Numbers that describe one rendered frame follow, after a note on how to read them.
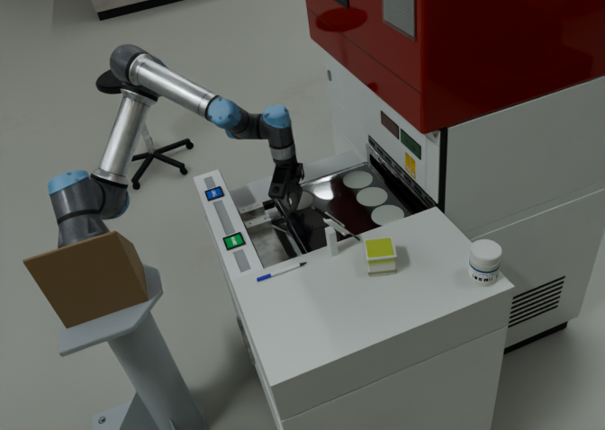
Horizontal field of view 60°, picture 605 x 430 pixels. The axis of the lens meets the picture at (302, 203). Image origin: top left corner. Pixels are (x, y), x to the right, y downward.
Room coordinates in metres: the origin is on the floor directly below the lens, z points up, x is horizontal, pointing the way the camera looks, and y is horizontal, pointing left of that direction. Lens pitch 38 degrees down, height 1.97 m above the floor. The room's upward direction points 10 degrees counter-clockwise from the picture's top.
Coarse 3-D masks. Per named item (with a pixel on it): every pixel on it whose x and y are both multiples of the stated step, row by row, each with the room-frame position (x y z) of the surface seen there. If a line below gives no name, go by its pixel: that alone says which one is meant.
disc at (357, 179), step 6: (348, 174) 1.48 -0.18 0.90; (354, 174) 1.47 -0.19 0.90; (360, 174) 1.47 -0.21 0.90; (366, 174) 1.46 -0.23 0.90; (348, 180) 1.44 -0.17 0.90; (354, 180) 1.44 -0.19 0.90; (360, 180) 1.43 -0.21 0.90; (366, 180) 1.42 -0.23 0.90; (372, 180) 1.42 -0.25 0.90; (348, 186) 1.41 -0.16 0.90; (354, 186) 1.40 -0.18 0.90; (360, 186) 1.40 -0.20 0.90
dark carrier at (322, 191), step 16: (336, 176) 1.47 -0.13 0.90; (320, 192) 1.41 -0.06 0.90; (336, 192) 1.39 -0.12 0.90; (352, 192) 1.37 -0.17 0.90; (304, 208) 1.33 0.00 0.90; (320, 208) 1.32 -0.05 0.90; (336, 208) 1.31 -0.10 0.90; (352, 208) 1.29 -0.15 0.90; (368, 208) 1.28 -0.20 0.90; (400, 208) 1.25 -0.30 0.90; (304, 224) 1.25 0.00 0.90; (320, 224) 1.24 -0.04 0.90; (352, 224) 1.22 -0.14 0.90; (368, 224) 1.20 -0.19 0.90; (304, 240) 1.18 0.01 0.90; (320, 240) 1.17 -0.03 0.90
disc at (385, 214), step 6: (378, 210) 1.26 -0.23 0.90; (384, 210) 1.26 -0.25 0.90; (390, 210) 1.25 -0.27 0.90; (396, 210) 1.25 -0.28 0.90; (372, 216) 1.24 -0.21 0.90; (378, 216) 1.23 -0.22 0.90; (384, 216) 1.23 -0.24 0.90; (390, 216) 1.22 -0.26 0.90; (396, 216) 1.22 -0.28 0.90; (402, 216) 1.21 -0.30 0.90; (378, 222) 1.20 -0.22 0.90; (384, 222) 1.20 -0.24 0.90; (390, 222) 1.19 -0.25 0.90
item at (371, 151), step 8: (368, 144) 1.58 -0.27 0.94; (368, 152) 1.57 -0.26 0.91; (376, 152) 1.52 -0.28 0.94; (368, 160) 1.57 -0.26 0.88; (384, 160) 1.46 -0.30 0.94; (376, 168) 1.52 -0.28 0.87; (384, 168) 1.45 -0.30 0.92; (392, 168) 1.41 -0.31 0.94; (384, 176) 1.46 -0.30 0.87; (392, 176) 1.40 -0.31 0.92; (400, 176) 1.36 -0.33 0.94; (392, 184) 1.41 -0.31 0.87; (400, 184) 1.34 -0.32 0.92; (408, 184) 1.31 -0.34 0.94; (392, 192) 1.40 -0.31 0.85; (400, 192) 1.37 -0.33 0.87; (408, 192) 1.29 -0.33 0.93; (416, 192) 1.26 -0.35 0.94; (400, 200) 1.35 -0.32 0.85; (408, 200) 1.32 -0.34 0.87; (416, 200) 1.24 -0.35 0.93; (424, 200) 1.22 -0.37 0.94; (408, 208) 1.29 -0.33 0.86; (416, 208) 1.27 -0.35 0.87; (424, 208) 1.20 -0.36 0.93
